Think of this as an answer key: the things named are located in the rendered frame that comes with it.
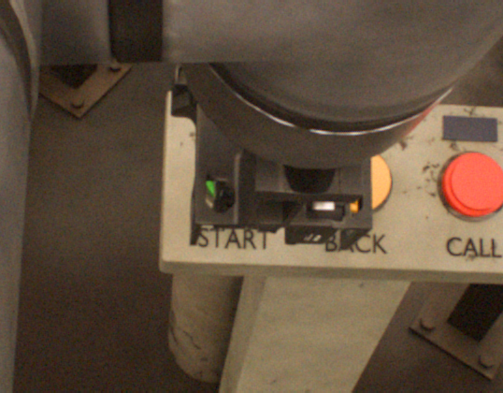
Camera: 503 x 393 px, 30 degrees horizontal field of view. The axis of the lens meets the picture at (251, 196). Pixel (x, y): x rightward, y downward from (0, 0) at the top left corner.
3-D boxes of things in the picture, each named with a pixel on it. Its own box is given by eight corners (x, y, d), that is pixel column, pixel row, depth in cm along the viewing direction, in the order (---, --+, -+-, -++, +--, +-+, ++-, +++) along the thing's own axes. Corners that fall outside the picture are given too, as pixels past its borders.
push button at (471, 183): (437, 157, 61) (445, 150, 59) (496, 160, 61) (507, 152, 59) (438, 218, 60) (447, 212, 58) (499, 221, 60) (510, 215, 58)
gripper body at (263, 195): (181, 247, 42) (194, 186, 30) (187, 65, 44) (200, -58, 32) (350, 253, 43) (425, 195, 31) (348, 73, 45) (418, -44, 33)
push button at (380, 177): (322, 152, 60) (327, 144, 58) (383, 154, 60) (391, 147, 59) (322, 213, 59) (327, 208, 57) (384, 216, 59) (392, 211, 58)
